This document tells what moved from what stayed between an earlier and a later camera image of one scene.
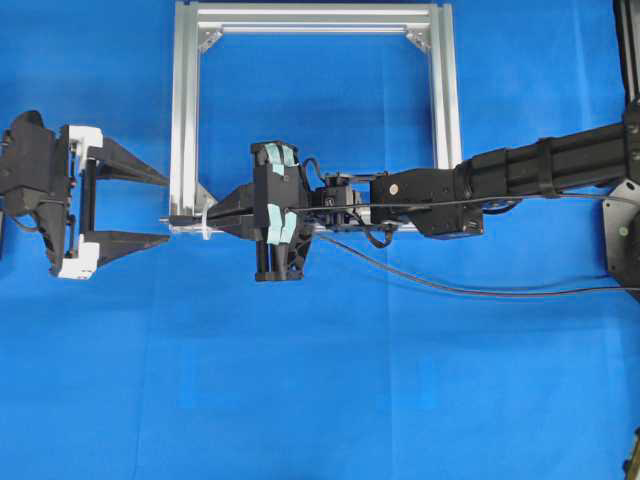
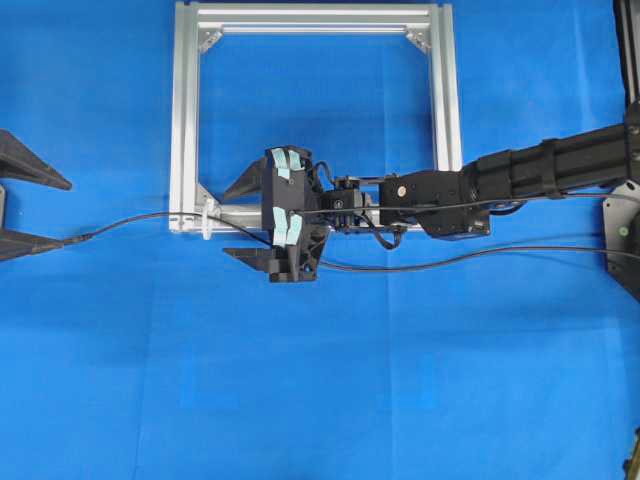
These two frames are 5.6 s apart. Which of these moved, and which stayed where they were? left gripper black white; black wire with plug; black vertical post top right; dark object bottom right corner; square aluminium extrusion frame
Moved: black wire with plug; left gripper black white
Stayed: black vertical post top right; dark object bottom right corner; square aluminium extrusion frame
